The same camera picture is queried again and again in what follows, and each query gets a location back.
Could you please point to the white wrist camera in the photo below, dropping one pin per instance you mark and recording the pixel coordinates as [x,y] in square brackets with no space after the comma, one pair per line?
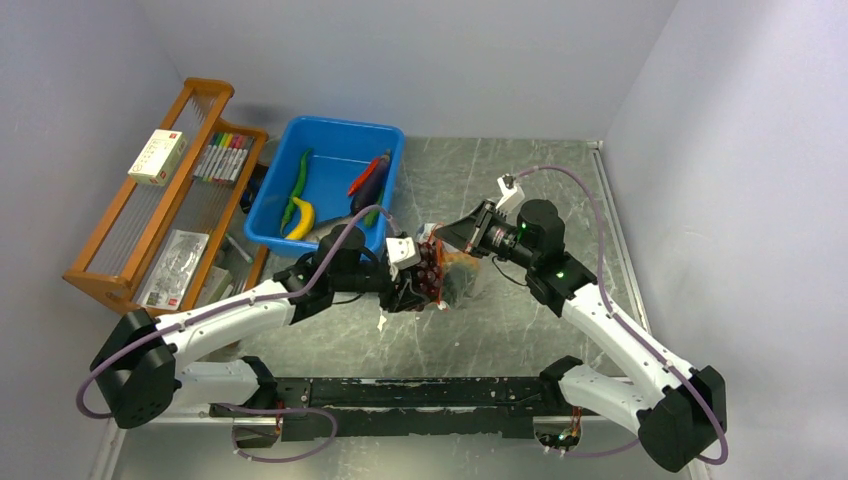
[403,252]
[512,194]

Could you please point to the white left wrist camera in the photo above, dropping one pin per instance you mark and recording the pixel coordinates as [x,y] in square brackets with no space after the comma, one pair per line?
[403,252]

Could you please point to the coloured marker set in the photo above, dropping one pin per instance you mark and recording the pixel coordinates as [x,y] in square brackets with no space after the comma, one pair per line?
[223,158]

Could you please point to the wooden shelf rack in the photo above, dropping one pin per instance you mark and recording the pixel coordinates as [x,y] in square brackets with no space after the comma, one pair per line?
[132,233]

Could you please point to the silver toy fish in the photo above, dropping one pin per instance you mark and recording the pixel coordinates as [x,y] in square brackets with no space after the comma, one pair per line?
[324,228]

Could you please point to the long green toy bean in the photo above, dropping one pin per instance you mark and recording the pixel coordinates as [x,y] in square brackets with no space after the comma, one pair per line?
[297,189]

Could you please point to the purple toy eggplant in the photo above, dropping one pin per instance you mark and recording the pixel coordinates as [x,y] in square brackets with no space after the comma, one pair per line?
[370,190]

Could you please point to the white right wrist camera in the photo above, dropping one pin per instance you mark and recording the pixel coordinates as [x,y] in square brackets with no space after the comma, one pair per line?
[512,194]

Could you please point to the blue plastic bin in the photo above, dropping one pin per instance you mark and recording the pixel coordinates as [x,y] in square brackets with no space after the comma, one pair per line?
[338,152]

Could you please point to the orange toy carrot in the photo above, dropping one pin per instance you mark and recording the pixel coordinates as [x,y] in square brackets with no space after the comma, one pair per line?
[360,180]

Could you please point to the white cardboard box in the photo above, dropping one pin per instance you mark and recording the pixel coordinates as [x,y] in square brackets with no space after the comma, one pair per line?
[158,159]

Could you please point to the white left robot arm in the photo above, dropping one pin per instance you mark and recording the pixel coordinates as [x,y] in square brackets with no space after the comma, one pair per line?
[149,365]

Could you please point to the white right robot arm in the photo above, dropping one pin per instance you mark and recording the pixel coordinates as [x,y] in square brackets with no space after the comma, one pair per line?
[676,410]

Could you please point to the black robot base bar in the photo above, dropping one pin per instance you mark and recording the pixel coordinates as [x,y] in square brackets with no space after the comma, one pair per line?
[360,407]

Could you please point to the yellow toy banana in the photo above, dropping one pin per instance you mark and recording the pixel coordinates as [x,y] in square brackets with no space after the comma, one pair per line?
[306,221]

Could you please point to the green toy pepper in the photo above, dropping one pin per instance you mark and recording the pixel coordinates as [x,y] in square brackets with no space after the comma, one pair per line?
[371,217]

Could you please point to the clear zip top bag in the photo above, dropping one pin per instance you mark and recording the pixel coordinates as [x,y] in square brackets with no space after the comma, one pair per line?
[425,233]

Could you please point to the clear packaged item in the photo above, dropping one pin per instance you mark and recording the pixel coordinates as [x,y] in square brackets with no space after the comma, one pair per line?
[173,271]

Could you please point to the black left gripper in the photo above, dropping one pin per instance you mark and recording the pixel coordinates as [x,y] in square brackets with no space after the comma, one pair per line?
[405,295]

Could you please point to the orange toy pineapple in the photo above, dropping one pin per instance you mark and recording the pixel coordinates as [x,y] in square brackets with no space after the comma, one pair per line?
[461,272]

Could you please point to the dark toy grape bunch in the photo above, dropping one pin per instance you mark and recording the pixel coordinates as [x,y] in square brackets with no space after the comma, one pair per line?
[428,272]

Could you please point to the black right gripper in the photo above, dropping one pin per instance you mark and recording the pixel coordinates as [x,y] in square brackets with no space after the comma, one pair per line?
[469,232]

